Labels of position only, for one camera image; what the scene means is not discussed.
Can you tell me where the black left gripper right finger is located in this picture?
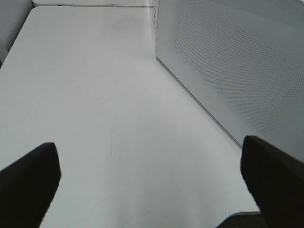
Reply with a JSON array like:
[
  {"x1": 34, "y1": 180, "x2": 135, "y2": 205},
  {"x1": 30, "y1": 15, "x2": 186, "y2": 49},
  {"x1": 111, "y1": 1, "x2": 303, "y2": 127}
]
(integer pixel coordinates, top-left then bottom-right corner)
[{"x1": 240, "y1": 136, "x2": 304, "y2": 228}]

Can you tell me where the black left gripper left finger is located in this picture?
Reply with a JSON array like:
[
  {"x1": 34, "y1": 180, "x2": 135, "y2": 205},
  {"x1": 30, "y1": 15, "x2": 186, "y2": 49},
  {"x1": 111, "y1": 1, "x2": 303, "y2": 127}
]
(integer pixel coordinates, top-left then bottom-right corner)
[{"x1": 0, "y1": 142, "x2": 61, "y2": 228}]

